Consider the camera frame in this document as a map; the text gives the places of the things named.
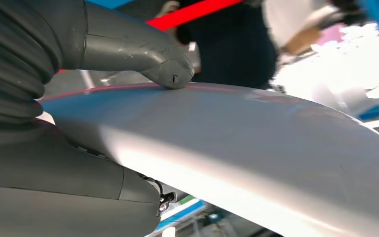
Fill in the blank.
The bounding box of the low blue steel shelf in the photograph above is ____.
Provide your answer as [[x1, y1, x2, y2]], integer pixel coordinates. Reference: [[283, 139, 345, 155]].
[[84, 0, 135, 10]]

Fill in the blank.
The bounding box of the red barrier belt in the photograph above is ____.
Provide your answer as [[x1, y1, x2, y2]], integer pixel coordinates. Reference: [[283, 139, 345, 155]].
[[145, 0, 242, 32]]

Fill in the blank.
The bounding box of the person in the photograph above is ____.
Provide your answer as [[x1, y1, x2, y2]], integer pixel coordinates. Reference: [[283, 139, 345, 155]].
[[176, 0, 278, 89]]

